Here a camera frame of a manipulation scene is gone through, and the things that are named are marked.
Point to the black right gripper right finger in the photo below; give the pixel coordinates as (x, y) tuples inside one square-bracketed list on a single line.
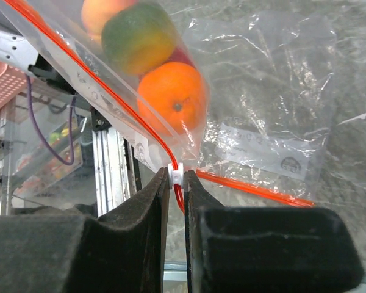
[(242, 249)]

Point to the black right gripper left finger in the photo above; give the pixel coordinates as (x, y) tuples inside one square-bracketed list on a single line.
[(44, 250)]

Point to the toy orange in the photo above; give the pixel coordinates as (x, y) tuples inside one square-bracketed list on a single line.
[(178, 93)]

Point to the clear orange zip top bag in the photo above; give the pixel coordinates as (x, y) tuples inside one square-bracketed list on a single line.
[(55, 30)]

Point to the green yellow toy mango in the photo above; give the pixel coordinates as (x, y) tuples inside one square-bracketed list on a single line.
[(139, 38)]

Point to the toy peach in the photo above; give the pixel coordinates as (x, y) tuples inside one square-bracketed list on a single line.
[(95, 14)]

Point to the red toy apple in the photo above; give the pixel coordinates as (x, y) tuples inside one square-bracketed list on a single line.
[(180, 55)]

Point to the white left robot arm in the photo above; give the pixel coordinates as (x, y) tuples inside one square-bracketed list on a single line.
[(16, 51)]

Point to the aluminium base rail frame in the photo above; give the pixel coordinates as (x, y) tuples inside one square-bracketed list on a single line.
[(57, 162)]

